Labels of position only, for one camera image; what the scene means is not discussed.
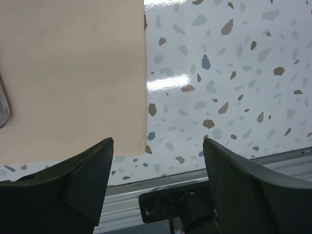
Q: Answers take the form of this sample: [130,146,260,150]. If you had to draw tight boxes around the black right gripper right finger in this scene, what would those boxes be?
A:
[203,138,312,234]

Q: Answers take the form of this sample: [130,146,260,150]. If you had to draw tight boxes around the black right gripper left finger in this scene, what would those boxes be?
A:
[0,137,114,234]

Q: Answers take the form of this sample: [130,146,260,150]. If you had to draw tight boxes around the steel instrument tray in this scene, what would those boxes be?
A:
[0,77,11,128]

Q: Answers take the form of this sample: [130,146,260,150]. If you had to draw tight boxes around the beige cloth wrap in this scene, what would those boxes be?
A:
[0,0,147,165]

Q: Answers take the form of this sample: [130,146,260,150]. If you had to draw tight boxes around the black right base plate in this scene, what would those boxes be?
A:
[138,181,220,234]

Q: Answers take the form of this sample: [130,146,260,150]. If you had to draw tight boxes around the aluminium front rail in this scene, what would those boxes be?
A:
[94,146,312,234]

